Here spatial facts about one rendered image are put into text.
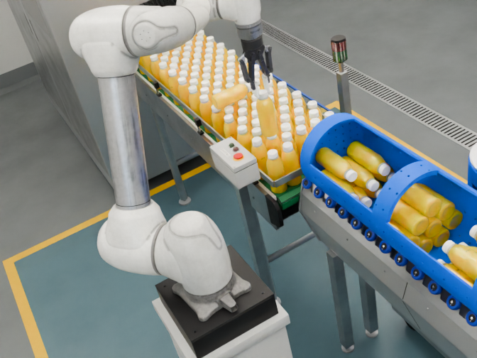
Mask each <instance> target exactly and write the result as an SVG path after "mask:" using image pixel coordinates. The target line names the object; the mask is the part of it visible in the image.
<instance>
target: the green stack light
mask: <svg viewBox="0 0 477 358"><path fill-rule="evenodd" d="M332 57H333V61H334V62H336V63H342V62H345V61H346V60H347V59H348V53H347V49H345V50H344V51H341V52H334V51H332Z"/></svg>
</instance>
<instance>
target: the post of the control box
mask: <svg viewBox="0 0 477 358"><path fill-rule="evenodd" d="M234 187H235V186H234ZM235 191H236V196H237V199H238V204H239V207H240V211H241V216H242V219H243V224H244V227H245V230H246V235H247V238H248V243H249V246H250V250H251V255H252V258H253V263H254V266H255V270H256V274H257V275H258V276H259V277H260V278H261V280H262V281H263V282H264V283H265V284H266V285H267V287H269V289H271V286H270V280H269V277H268V272H267V268H266V264H265V259H264V256H263V250H262V247H261V242H260V239H259V235H258V230H257V226H256V221H255V217H254V214H253V209H252V205H251V200H250V197H249V194H248V188H247V186H245V187H243V188H241V189H238V188H237V187H235ZM271 290H272V289H271Z"/></svg>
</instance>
